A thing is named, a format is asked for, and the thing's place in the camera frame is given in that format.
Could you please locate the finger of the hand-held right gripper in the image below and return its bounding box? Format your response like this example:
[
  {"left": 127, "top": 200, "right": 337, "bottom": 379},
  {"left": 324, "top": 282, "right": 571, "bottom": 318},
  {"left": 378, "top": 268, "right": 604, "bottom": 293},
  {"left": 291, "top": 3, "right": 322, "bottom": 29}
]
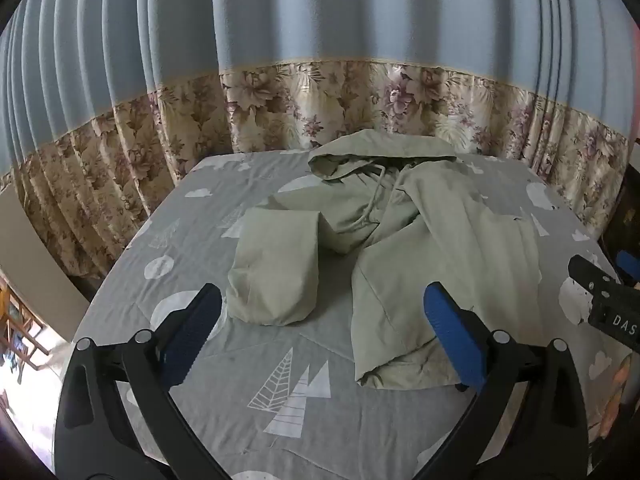
[
  {"left": 616, "top": 250, "right": 640, "bottom": 283},
  {"left": 568, "top": 255, "right": 626, "bottom": 294}
]

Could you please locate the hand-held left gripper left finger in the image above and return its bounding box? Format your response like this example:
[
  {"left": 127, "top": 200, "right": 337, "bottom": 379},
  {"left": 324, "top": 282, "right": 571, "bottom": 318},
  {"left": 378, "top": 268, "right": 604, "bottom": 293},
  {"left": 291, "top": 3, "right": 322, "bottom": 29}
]
[{"left": 55, "top": 282, "right": 233, "bottom": 480}]

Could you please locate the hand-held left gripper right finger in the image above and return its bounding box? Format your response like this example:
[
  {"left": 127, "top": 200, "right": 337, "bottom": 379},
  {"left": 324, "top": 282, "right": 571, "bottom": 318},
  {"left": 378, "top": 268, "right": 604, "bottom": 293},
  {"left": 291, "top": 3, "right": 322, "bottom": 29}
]
[{"left": 412, "top": 281, "right": 587, "bottom": 480}]

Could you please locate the light green hooded jacket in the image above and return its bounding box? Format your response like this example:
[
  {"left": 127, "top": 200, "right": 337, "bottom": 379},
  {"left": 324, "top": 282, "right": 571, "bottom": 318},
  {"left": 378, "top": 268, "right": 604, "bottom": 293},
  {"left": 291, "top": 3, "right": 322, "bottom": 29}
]
[{"left": 226, "top": 129, "right": 543, "bottom": 391}]

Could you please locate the dark glass cabinet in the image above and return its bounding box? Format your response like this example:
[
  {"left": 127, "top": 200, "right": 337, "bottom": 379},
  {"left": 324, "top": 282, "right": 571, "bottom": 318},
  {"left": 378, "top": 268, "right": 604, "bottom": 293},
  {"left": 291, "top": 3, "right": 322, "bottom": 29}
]
[{"left": 597, "top": 140, "right": 640, "bottom": 291}]

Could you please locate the grey printed bed sheet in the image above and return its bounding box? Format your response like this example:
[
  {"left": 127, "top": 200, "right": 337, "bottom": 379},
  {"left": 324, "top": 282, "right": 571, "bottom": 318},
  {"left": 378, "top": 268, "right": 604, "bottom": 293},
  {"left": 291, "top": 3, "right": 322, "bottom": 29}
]
[{"left": 60, "top": 150, "right": 636, "bottom": 480}]

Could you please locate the cream panel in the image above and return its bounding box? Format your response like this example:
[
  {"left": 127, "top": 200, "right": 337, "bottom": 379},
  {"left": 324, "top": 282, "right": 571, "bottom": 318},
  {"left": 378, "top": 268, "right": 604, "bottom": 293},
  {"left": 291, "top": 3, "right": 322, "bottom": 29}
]
[{"left": 0, "top": 192, "right": 91, "bottom": 341}]

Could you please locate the wooden chair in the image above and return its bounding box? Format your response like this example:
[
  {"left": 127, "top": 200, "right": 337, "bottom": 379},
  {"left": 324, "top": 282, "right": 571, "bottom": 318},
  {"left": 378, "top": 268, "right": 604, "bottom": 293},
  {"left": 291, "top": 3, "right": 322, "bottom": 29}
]
[{"left": 0, "top": 270, "right": 51, "bottom": 376}]

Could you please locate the blue curtain with floral hem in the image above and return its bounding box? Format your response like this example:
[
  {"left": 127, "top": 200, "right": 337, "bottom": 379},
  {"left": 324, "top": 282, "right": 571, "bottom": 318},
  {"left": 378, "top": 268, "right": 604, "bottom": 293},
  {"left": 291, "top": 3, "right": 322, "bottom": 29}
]
[{"left": 0, "top": 0, "right": 640, "bottom": 281}]

